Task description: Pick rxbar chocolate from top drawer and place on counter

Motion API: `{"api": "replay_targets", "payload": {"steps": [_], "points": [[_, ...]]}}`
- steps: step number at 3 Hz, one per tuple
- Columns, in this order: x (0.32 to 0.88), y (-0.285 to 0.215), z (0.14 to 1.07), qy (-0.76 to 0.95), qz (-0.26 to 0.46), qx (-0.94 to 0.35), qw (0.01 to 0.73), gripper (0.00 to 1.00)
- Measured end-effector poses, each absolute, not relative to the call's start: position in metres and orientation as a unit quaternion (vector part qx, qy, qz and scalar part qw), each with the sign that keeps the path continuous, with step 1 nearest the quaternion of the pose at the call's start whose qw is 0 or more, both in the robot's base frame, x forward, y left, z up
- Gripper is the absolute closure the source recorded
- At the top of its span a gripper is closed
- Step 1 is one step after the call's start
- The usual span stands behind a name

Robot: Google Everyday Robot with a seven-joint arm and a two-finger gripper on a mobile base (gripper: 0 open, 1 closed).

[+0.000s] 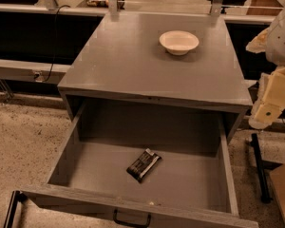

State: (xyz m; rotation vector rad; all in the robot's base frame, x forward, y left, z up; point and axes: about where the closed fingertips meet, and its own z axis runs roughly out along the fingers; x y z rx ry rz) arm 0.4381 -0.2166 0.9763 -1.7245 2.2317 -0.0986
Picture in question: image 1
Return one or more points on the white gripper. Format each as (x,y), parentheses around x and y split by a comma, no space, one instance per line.
(282,38)

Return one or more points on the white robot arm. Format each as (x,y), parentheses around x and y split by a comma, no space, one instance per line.
(276,41)

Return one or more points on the grey cabinet counter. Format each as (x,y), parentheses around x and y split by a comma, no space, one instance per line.
(124,60)

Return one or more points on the open grey top drawer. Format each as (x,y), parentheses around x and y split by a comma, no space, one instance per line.
(190,187)

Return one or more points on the white bowl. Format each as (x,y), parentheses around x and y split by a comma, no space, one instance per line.
(178,42)

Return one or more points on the black metal stand leg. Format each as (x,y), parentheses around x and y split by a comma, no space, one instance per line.
(261,167)

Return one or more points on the grey metal rail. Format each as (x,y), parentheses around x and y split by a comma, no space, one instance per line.
(32,71)

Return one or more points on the black metal frame left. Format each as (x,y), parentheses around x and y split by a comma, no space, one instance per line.
(16,198)

